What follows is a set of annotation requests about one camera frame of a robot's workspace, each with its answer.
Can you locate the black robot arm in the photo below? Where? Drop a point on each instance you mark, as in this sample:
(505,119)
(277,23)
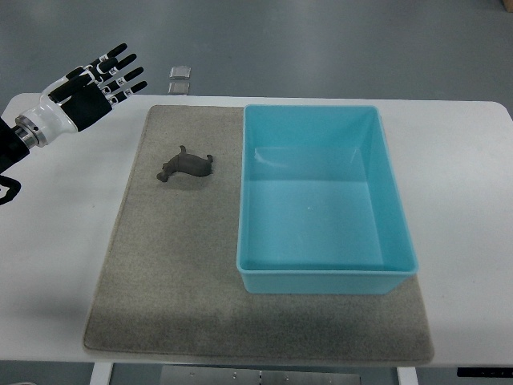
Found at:
(15,145)

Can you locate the grey felt mat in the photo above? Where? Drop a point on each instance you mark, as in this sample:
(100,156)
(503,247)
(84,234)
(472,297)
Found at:
(170,285)

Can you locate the metal base plate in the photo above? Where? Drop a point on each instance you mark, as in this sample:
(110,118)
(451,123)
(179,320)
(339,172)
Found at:
(217,375)

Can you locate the brown toy hippo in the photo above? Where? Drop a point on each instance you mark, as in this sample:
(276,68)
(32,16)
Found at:
(186,163)

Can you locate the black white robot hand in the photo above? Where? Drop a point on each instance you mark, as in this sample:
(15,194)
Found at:
(80,98)

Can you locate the blue plastic box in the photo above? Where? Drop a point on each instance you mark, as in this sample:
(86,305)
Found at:
(320,211)

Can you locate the left white table leg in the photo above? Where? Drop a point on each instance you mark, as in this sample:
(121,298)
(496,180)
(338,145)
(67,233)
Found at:
(101,374)

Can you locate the right white table leg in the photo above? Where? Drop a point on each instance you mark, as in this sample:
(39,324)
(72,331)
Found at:
(407,376)

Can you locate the white table leg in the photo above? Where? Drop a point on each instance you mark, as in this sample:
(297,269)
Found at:
(101,374)
(407,376)

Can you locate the black table control panel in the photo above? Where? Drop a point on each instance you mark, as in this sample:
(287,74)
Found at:
(485,372)

